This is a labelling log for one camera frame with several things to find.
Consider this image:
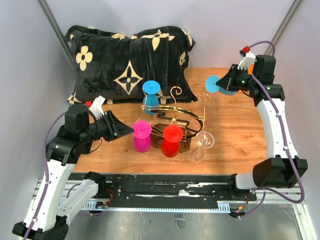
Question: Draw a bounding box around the orange plastic wine glass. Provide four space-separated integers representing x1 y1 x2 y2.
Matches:
247 64 254 75

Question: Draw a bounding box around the red plastic wine glass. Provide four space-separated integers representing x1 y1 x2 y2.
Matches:
161 125 184 158

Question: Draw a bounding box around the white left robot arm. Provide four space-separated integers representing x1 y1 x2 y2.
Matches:
12 104 134 240

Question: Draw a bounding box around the gold wire wine glass rack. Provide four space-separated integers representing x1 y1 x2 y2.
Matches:
141 86 207 153

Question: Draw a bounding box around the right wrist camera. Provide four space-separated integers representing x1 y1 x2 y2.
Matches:
237 46 256 70

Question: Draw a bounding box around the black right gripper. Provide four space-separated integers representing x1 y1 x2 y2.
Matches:
216 64 257 92

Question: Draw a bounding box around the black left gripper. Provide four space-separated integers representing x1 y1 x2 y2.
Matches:
81 109 135 142

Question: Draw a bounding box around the magenta plastic wine glass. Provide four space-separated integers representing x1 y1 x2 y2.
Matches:
132 120 152 153

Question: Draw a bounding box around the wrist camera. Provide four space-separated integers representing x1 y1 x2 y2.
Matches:
237 46 256 70
85 95 106 119

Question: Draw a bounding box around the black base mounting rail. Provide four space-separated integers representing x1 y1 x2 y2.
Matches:
37 172 306 213

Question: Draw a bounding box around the black floral pattern pillow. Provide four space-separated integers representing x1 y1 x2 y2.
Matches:
64 25 197 105

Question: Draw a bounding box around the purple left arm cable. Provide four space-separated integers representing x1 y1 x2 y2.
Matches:
22 110 76 240

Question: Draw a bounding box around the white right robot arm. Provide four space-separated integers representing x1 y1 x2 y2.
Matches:
214 52 308 203

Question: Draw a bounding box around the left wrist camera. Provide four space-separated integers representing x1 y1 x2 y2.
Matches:
85 95 106 119

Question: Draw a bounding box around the clear glass wine glass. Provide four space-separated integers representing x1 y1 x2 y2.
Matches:
191 131 215 163

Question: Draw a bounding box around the light blue plastic wine glass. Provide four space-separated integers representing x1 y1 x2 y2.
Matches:
205 75 237 96

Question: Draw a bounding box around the black cloth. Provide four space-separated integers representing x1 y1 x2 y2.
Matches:
82 139 102 155

